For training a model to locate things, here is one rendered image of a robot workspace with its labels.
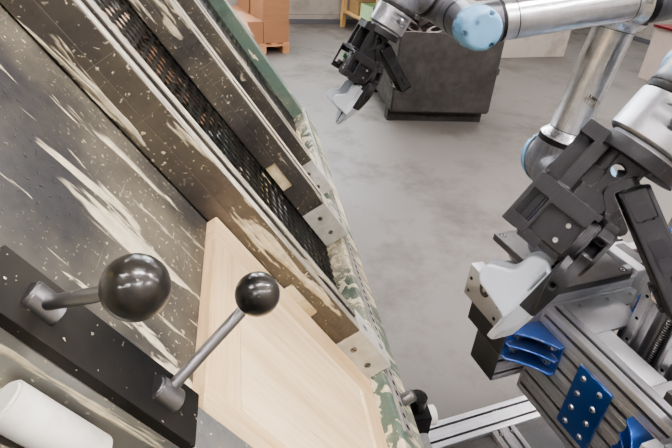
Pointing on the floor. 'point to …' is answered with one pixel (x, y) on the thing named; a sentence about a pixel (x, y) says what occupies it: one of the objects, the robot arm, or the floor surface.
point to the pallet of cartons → (265, 15)
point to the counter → (660, 44)
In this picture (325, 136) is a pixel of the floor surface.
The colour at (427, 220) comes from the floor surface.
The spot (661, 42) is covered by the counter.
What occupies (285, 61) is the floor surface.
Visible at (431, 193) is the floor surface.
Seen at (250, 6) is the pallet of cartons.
